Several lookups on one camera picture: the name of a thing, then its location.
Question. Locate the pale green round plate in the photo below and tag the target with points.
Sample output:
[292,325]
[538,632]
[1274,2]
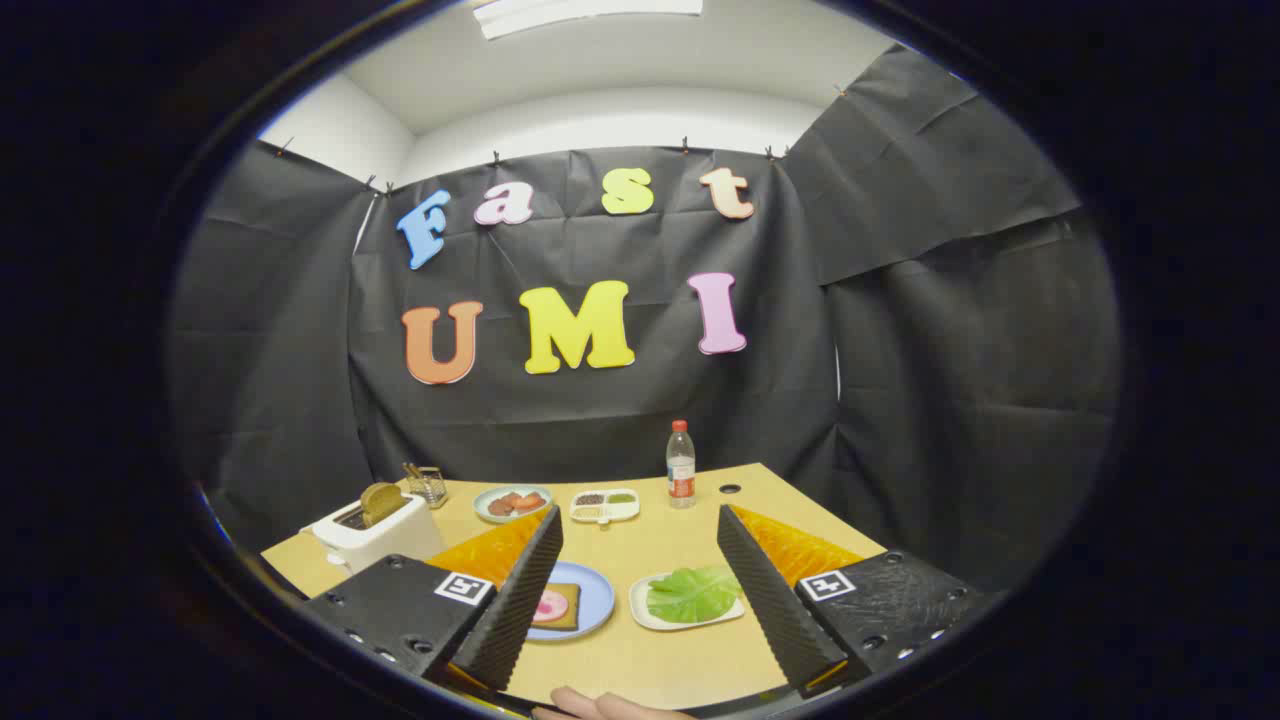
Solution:
[480,505]

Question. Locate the clear water bottle red cap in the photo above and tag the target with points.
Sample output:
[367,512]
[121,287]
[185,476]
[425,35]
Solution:
[681,470]

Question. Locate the pink ham slice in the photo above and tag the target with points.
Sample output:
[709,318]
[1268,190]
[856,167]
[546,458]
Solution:
[552,606]

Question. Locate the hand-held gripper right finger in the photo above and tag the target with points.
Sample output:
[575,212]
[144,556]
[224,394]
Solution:
[770,600]

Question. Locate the blue round plate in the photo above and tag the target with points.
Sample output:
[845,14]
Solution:
[597,600]

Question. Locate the white toaster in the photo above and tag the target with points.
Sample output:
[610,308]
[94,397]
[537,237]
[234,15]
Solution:
[390,545]

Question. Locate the ceiling light panel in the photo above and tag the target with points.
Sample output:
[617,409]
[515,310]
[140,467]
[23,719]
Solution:
[580,12]

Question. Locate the red tomato slice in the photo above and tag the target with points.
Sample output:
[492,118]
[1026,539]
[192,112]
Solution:
[528,501]

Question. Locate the black backdrop cloth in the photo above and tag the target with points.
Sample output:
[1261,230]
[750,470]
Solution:
[620,420]

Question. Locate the brown meat slices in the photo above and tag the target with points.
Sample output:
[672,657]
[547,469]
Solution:
[499,507]

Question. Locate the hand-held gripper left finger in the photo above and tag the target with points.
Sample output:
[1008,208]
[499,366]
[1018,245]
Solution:
[520,600]

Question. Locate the white square plate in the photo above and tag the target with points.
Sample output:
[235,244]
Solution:
[637,600]

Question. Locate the tan bread slice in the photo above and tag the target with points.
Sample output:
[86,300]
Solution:
[571,612]

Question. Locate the white divided condiment tray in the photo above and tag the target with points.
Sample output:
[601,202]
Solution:
[605,507]

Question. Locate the brown toast slice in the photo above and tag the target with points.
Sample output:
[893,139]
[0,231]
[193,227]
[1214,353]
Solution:
[382,503]

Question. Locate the green lettuce leaf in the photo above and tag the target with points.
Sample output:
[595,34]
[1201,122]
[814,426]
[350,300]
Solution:
[690,595]

